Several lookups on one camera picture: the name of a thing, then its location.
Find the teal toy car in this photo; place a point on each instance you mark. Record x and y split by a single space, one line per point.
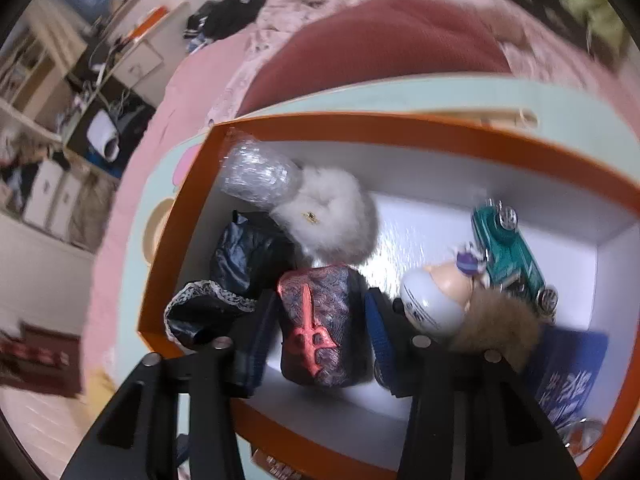
505 250

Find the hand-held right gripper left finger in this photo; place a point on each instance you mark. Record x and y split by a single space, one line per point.
256 347

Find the pink bed sheet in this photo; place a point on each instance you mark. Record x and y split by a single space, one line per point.
165 125

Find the orange cardboard box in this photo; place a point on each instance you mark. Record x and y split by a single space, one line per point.
400 130

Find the white fluffy scrunchie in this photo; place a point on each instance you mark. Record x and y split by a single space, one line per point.
330 215

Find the dark patterned pouch red ornament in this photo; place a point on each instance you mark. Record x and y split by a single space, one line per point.
340 310

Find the white bedside cabinet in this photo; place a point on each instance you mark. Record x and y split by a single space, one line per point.
142 62

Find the blue card box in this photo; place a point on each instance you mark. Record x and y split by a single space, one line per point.
575 355

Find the brown fur pompom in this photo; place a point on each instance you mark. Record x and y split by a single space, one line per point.
500 325

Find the white drawer unit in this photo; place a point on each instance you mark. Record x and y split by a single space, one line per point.
50 195

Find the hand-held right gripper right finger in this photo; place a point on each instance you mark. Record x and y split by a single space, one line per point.
377 330

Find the white rounded appliance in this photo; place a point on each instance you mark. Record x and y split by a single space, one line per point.
102 135

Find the dark blue satin lace cloth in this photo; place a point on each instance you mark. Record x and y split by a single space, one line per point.
240 255

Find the black striped clothes pile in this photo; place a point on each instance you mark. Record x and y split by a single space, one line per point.
225 15

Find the dark red rug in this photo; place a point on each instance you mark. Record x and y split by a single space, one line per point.
40 360

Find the bubble wrap bundle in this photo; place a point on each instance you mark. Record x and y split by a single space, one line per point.
255 170

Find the shiny round trinket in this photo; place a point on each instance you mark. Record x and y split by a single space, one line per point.
582 437

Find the maroon pillow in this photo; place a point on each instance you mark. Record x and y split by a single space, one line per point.
375 40

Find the mint cartoon desktop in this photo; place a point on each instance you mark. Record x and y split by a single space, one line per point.
450 95

